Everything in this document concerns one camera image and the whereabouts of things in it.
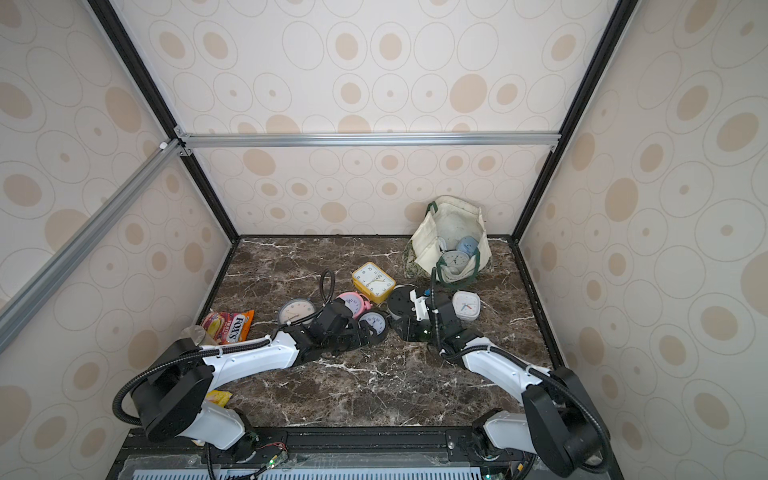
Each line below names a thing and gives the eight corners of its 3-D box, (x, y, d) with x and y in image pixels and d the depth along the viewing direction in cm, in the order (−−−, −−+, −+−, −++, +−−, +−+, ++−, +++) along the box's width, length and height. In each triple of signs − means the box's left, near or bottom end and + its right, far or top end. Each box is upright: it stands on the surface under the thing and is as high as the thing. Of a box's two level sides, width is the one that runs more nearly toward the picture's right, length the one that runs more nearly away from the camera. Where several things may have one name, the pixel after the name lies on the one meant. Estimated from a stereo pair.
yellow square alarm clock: (379, 305, 102) (378, 299, 99) (349, 278, 110) (348, 272, 107) (399, 288, 107) (400, 282, 104) (370, 263, 114) (369, 257, 111)
